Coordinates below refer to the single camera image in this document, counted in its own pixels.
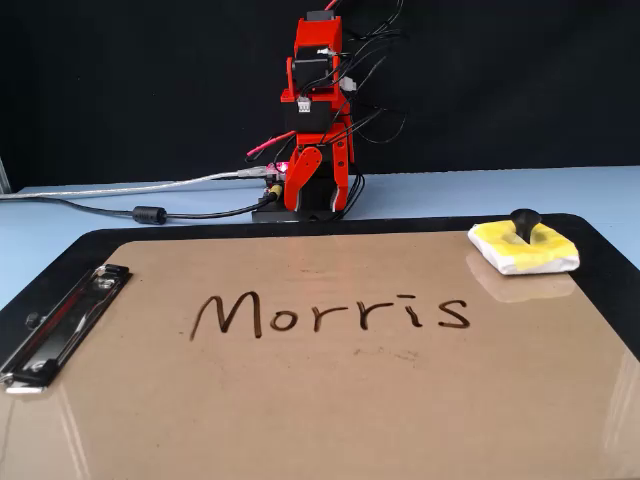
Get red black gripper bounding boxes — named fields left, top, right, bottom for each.
left=282, top=99, right=356, bottom=213

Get yellow sponge with black knob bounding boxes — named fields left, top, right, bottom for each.
left=467, top=208, right=581, bottom=276

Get black robot base with board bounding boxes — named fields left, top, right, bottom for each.
left=251, top=160, right=351, bottom=224

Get brown clipboard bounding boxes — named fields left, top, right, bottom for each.
left=0, top=230, right=640, bottom=480

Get silver metal clipboard clip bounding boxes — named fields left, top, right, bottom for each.
left=0, top=264, right=134, bottom=396

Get thin red wire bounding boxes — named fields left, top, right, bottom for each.
left=244, top=130, right=298, bottom=162

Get black servo cables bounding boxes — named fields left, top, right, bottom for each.
left=319, top=0, right=407, bottom=221

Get black power cable with ferrite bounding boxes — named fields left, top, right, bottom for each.
left=0, top=189, right=282, bottom=227

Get silver braided USB cable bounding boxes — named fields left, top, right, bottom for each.
left=0, top=166, right=277, bottom=202

